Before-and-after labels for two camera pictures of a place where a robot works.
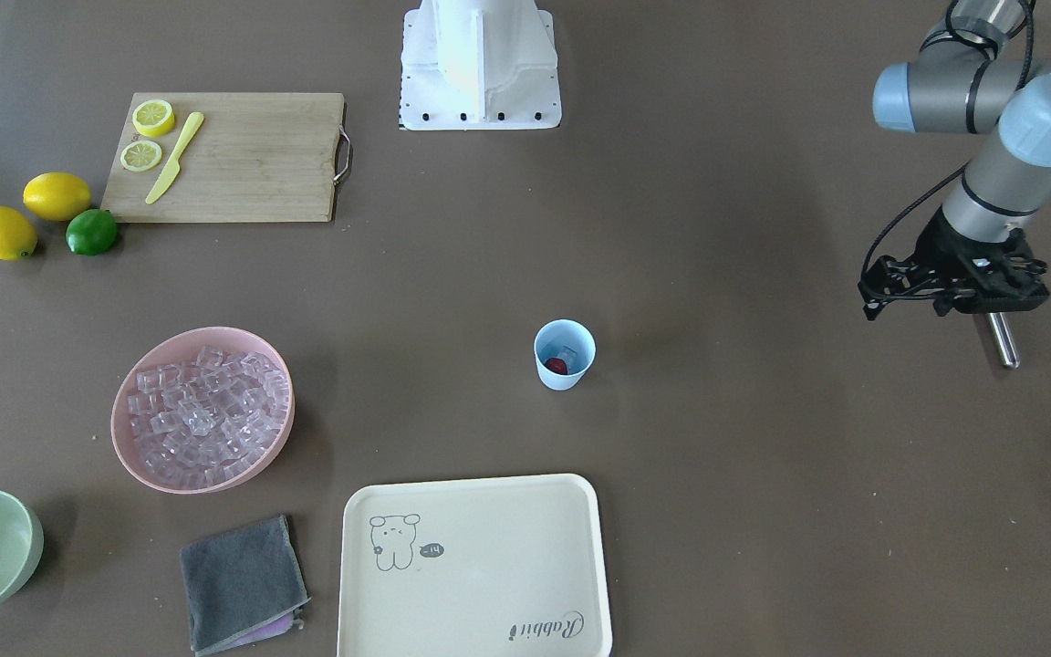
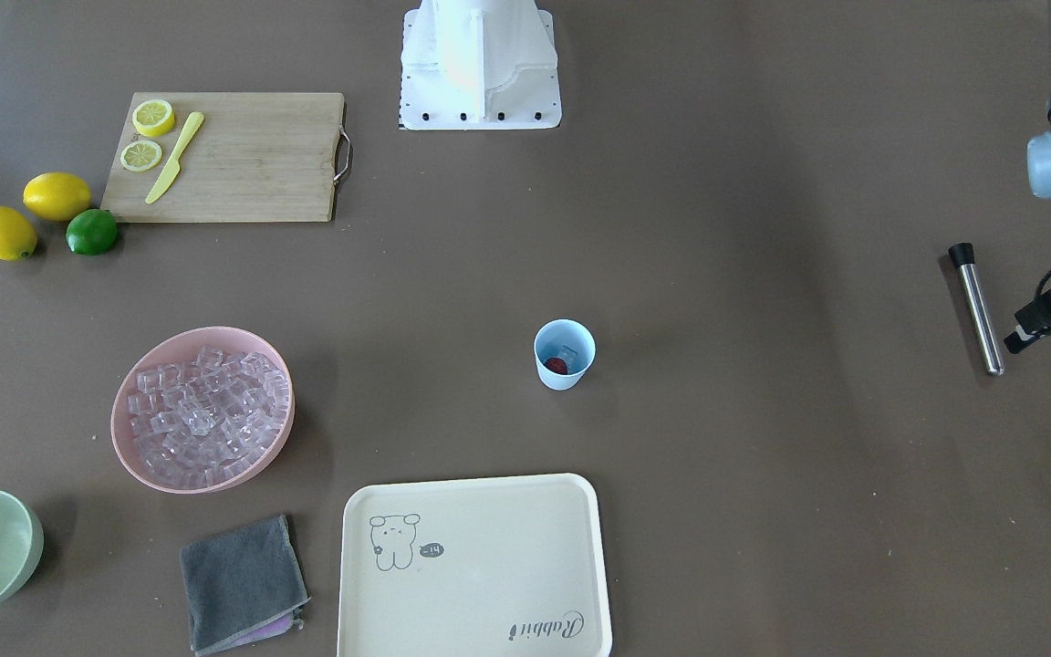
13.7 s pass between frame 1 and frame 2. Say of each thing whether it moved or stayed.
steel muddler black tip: moved
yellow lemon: stayed
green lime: stayed
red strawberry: stayed
